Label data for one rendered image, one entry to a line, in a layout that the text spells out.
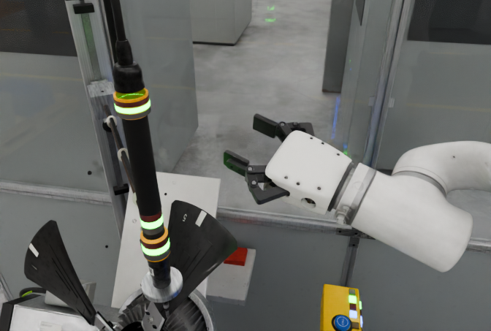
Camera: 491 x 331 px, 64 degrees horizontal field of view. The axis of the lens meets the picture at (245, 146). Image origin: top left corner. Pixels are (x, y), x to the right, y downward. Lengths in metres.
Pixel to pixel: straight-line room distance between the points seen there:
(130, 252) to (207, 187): 0.28
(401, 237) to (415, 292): 1.26
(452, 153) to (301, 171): 0.19
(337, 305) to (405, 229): 0.69
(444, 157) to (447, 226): 0.09
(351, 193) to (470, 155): 0.15
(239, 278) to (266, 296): 0.38
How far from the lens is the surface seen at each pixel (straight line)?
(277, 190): 0.54
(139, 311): 1.07
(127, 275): 1.20
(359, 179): 0.53
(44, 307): 1.21
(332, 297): 1.21
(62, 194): 1.81
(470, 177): 0.59
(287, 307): 1.91
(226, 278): 1.51
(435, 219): 0.54
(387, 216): 0.53
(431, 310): 1.89
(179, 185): 1.13
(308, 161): 0.55
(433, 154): 0.59
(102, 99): 1.15
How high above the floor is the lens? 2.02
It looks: 32 degrees down
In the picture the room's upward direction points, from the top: straight up
